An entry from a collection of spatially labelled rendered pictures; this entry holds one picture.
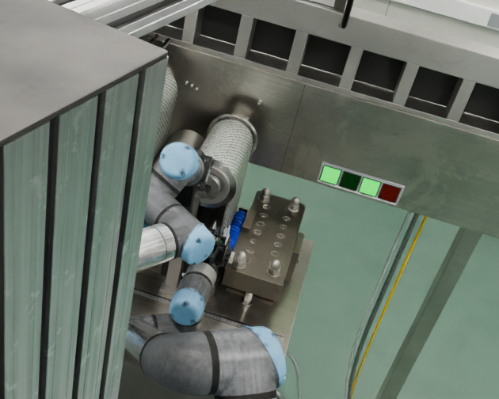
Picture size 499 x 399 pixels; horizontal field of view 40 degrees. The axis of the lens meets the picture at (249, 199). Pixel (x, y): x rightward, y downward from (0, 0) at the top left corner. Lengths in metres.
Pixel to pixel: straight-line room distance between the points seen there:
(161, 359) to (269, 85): 0.94
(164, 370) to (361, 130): 0.98
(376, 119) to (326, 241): 1.89
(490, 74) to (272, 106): 0.59
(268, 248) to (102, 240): 1.42
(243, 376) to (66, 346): 0.72
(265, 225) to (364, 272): 1.69
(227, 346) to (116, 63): 0.85
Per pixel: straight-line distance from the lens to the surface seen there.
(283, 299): 1.99
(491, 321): 3.74
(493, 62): 1.88
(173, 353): 1.25
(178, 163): 1.36
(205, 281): 1.61
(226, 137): 1.82
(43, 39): 0.49
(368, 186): 2.03
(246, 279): 1.84
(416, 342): 2.63
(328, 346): 3.19
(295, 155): 2.02
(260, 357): 1.27
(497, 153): 1.99
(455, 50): 1.86
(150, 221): 1.36
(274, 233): 1.99
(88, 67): 0.46
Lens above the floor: 2.23
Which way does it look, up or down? 35 degrees down
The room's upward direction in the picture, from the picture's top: 14 degrees clockwise
